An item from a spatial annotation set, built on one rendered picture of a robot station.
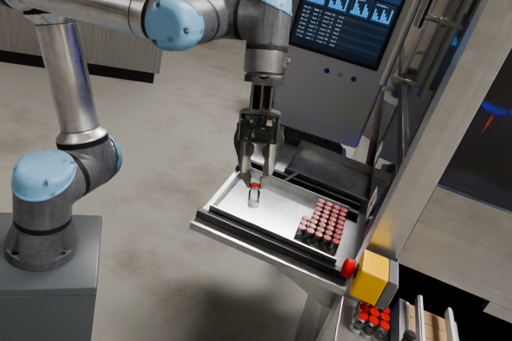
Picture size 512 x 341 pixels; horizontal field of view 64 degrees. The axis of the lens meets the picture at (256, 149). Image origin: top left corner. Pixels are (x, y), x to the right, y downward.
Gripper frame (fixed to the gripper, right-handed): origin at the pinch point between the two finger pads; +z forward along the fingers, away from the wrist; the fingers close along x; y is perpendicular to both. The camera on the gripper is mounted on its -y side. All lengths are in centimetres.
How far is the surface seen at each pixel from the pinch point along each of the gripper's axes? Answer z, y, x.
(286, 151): 7, -72, 7
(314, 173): 11, -62, 17
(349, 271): 16.9, -0.7, 20.3
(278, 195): 14.8, -41.4, 5.5
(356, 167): 10, -73, 34
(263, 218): 17.8, -28.6, 1.8
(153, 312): 86, -85, -43
